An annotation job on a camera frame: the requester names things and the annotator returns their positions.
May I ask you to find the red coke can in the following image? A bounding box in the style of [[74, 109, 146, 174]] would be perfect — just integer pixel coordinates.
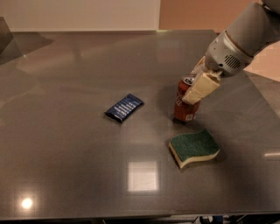
[[174, 74, 200, 123]]

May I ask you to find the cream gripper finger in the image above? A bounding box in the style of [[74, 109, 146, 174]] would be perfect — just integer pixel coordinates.
[[192, 56, 210, 75], [182, 73, 220, 105]]

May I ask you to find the green yellow sponge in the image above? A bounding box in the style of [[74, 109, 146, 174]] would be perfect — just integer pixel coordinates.
[[169, 129, 220, 169]]

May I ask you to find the blue snack packet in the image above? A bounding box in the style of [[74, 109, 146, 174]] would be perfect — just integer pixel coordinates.
[[104, 94, 144, 123]]

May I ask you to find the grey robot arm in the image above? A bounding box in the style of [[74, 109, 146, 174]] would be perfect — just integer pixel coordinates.
[[182, 0, 280, 105]]

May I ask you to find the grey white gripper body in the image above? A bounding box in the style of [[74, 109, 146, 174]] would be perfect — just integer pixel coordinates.
[[205, 31, 253, 76]]

